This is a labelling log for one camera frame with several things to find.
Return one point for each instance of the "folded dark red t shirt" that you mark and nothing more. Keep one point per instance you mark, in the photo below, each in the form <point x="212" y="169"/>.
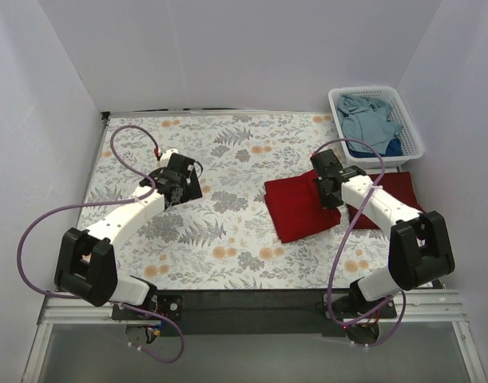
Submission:
<point x="399" y="185"/>

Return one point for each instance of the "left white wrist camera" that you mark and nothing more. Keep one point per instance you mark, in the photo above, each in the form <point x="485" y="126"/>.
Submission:
<point x="165" y="156"/>

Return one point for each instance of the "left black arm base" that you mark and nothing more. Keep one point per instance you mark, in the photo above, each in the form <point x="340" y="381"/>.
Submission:
<point x="168" y="305"/>

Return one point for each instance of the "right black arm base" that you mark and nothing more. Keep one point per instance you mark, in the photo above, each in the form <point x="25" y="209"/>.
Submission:
<point x="344" y="309"/>

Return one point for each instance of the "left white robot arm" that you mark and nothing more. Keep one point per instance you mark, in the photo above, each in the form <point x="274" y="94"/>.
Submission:
<point x="87" y="266"/>

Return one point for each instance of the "white plastic basket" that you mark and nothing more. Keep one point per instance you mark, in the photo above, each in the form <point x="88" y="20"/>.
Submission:
<point x="411" y="144"/>

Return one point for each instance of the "dark blue t shirt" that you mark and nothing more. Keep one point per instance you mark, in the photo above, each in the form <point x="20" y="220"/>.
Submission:
<point x="394" y="148"/>

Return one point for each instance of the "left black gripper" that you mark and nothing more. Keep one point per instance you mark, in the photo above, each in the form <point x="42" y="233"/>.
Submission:
<point x="189" y="180"/>

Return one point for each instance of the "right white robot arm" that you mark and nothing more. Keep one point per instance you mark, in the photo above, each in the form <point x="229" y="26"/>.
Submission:
<point x="419" y="244"/>

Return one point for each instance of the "light blue t shirt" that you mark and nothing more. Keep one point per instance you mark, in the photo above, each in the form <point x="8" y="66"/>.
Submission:
<point x="366" y="119"/>

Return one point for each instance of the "aluminium frame rail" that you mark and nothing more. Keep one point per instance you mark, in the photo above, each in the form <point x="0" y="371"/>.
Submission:
<point x="422" y="306"/>

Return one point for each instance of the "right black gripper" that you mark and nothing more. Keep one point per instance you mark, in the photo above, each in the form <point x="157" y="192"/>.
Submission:
<point x="328" y="198"/>

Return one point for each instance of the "floral patterned table mat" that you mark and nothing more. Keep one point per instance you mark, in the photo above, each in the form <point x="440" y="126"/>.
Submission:
<point x="226" y="239"/>

